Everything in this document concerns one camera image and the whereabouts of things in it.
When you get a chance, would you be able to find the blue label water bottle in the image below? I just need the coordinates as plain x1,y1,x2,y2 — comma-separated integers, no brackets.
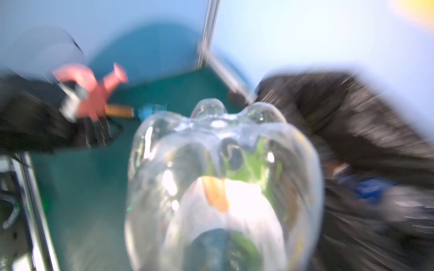
333,164,397,206

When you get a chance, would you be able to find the pink toy watering can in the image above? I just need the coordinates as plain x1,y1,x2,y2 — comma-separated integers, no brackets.
53,63,128,122

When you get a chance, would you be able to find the aluminium frame rail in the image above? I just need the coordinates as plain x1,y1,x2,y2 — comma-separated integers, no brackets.
197,0,257,104

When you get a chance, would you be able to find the blue plastic toy rake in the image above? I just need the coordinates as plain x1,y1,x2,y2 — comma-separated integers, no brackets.
104,103,167,121

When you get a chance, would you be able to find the black bin liner bag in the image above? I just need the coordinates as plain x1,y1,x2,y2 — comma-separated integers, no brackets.
255,70,434,271

